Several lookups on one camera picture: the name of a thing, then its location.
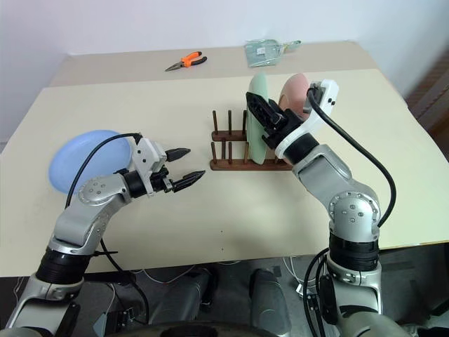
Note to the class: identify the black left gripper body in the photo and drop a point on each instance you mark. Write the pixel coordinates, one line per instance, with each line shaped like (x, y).
(162, 180)

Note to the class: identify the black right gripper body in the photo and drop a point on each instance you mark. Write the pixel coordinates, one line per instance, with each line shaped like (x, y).
(280, 128)

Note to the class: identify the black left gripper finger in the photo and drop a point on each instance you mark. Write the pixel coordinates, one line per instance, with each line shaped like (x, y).
(178, 154)
(189, 179)

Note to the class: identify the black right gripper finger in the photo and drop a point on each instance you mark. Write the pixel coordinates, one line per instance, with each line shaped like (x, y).
(261, 112)
(278, 108)

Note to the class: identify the green plate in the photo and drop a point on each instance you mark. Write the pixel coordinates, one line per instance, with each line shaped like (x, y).
(258, 86)

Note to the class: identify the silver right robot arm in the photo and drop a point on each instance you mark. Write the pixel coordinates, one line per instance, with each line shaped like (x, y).
(326, 172)

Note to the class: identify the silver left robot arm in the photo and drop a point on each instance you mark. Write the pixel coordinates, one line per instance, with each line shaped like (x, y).
(101, 207)

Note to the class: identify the wooden dish rack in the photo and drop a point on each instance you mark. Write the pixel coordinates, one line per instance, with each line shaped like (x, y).
(245, 165)

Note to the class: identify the pink plate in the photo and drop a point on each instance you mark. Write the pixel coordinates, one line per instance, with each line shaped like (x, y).
(295, 91)

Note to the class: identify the clear plastic bag package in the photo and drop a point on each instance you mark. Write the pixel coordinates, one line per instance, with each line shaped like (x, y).
(261, 52)

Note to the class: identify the blue plate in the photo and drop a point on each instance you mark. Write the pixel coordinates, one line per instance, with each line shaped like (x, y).
(80, 161)

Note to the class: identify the orange black pliers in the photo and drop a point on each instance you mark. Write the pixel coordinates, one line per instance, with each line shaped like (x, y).
(187, 61)

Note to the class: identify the dark grey rounded shape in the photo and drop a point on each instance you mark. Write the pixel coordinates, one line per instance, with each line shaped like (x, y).
(182, 298)
(268, 302)

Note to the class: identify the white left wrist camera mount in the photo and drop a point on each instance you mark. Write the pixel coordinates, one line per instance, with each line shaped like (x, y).
(144, 154)

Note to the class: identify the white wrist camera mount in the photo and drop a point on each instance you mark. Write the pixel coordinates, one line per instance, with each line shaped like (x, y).
(328, 92)
(144, 154)

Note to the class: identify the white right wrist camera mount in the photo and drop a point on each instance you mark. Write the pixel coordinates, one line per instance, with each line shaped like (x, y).
(328, 92)

